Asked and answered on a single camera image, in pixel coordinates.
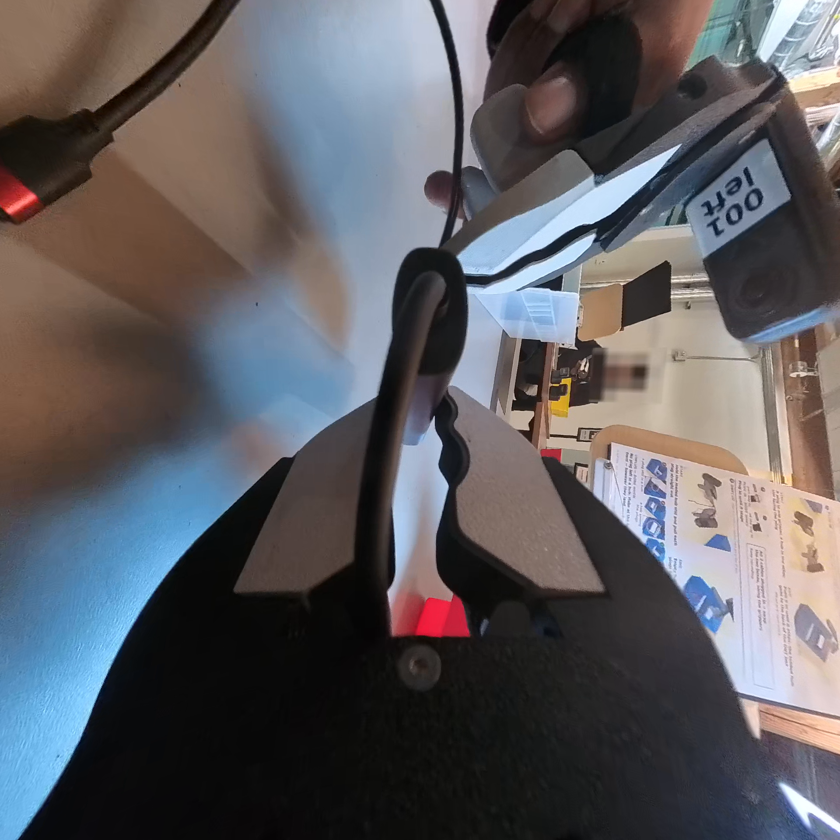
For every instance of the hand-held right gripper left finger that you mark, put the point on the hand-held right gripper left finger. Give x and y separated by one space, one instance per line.
308 518

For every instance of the white instruction poster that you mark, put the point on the white instruction poster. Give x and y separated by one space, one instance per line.
722 558

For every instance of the red plastic bin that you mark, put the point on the red plastic bin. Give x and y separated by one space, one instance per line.
439 620

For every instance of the person's left hand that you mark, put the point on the person's left hand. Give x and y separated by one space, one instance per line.
525 39

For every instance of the person's black printed hoodie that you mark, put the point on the person's black printed hoodie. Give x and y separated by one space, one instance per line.
787 761

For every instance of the clear plastic box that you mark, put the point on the clear plastic box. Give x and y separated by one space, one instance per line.
531 312

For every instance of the yellow plastic bin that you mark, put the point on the yellow plastic bin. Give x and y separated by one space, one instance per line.
561 405

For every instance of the cardboard box black flap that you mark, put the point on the cardboard box black flap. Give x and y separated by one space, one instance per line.
646 292

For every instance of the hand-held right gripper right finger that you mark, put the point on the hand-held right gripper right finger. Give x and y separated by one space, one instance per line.
518 518

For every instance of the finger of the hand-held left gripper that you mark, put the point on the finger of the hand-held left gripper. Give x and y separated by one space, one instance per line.
525 210
551 262

